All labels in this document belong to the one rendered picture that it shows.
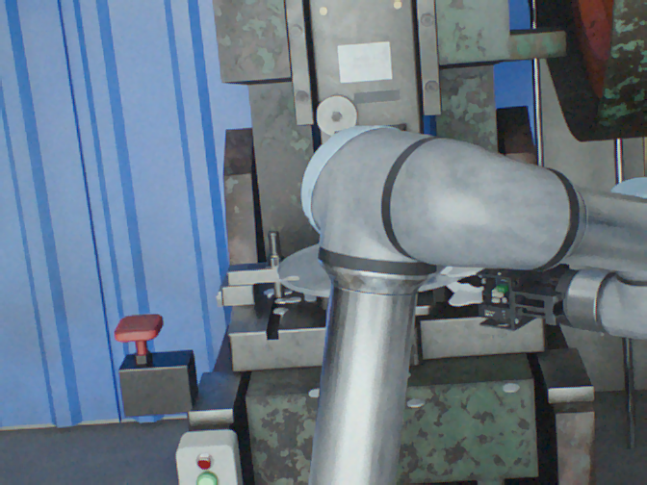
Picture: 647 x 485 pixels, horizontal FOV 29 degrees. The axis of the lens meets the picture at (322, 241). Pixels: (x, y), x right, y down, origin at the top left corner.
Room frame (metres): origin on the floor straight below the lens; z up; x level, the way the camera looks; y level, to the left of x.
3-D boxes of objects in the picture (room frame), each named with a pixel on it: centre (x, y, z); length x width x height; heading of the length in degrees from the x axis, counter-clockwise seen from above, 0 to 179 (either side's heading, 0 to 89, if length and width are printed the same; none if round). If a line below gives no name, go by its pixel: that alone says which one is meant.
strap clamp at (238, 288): (1.83, 0.08, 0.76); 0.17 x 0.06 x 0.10; 86
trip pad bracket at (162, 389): (1.61, 0.24, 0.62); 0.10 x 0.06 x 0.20; 86
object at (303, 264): (1.69, -0.08, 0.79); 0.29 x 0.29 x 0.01
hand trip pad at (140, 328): (1.61, 0.26, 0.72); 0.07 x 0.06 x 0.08; 176
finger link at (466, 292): (1.57, -0.18, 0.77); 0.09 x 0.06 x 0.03; 48
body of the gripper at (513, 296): (1.49, -0.26, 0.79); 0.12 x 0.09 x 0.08; 48
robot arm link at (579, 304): (1.44, -0.32, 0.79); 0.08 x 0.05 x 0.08; 138
